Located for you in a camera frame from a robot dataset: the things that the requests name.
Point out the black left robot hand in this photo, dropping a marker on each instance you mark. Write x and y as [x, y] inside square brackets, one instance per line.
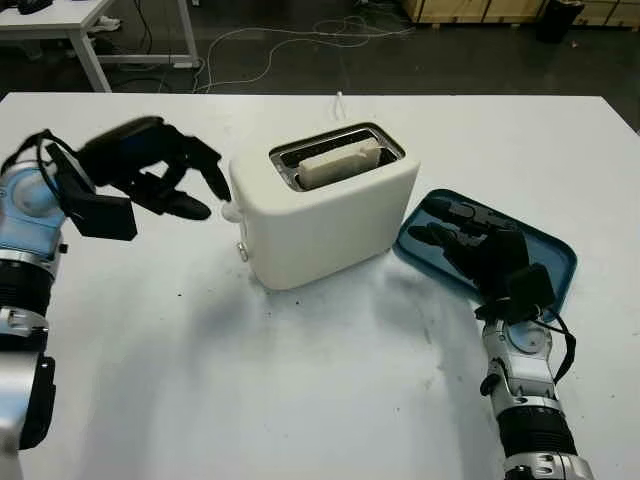
[130, 155]

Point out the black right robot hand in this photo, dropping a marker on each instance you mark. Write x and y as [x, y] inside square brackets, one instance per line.
[490, 255]

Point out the blue plastic tray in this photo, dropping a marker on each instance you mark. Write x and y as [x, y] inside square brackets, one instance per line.
[555, 260]

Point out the white toaster lever knob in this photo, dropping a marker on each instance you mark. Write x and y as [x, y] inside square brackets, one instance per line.
[232, 212]

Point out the pale bread slice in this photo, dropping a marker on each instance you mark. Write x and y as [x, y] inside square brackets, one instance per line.
[335, 162]

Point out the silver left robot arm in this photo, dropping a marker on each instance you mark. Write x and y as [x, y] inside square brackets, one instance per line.
[25, 225]

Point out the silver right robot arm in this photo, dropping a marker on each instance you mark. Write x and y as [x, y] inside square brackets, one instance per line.
[525, 380]

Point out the silver toaster dial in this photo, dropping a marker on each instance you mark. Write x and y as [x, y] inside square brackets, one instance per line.
[244, 252]

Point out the white two-slot toaster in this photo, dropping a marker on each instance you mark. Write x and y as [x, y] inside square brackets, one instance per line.
[325, 235]

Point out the white shoes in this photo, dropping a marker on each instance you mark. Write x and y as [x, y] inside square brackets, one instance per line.
[109, 21]

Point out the white office desk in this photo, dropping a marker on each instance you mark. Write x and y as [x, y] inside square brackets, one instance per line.
[65, 17]

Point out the black trash bin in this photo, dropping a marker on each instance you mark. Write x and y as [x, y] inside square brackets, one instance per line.
[559, 22]

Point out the wooden crate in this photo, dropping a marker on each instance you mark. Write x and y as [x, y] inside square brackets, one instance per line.
[475, 9]

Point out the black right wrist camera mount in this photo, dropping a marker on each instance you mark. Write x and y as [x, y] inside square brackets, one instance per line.
[530, 292]

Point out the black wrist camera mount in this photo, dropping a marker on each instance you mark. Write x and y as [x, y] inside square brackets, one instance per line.
[530, 292]
[105, 217]

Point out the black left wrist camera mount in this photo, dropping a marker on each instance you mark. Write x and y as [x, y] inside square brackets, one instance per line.
[105, 217]

